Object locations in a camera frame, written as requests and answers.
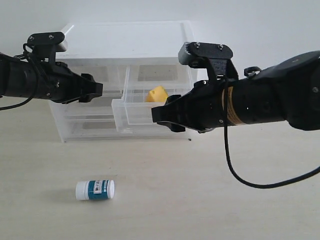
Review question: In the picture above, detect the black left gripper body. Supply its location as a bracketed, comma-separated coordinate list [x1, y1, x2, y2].
[27, 60, 85, 104]

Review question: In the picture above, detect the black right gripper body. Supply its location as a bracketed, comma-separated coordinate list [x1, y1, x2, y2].
[182, 79, 233, 134]

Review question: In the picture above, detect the yellow cheese wedge toy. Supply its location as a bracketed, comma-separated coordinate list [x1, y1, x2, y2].
[145, 85, 168, 103]

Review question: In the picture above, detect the white blue pill bottle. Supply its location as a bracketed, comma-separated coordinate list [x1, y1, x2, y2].
[75, 179, 115, 201]

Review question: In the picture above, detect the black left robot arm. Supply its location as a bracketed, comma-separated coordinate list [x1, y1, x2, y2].
[0, 53, 103, 104]

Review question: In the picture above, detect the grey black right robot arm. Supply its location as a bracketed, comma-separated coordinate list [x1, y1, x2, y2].
[151, 51, 320, 133]

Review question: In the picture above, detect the clear middle wide drawer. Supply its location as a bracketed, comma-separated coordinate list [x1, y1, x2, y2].
[49, 95, 121, 117]

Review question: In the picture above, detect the clear wide drawer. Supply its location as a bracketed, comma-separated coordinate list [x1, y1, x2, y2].
[58, 119, 191, 142]
[49, 95, 121, 117]

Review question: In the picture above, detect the clear bottom wide drawer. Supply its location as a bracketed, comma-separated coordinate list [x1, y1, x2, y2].
[58, 119, 191, 142]

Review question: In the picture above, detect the white plastic drawer cabinet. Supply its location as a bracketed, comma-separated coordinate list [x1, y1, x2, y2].
[50, 20, 194, 131]

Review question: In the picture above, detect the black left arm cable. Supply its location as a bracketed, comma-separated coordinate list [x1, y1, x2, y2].
[0, 42, 51, 111]

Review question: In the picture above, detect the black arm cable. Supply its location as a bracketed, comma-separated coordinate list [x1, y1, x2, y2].
[222, 66, 320, 190]
[0, 42, 51, 111]

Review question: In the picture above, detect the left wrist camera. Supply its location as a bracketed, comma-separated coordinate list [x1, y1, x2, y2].
[26, 31, 68, 65]

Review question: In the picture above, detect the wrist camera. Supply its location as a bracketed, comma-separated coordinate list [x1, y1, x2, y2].
[26, 31, 68, 65]
[178, 42, 233, 69]

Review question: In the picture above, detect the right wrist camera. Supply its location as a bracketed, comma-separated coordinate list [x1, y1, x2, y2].
[178, 42, 233, 69]

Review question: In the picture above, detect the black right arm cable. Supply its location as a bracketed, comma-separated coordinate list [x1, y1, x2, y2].
[222, 66, 320, 190]

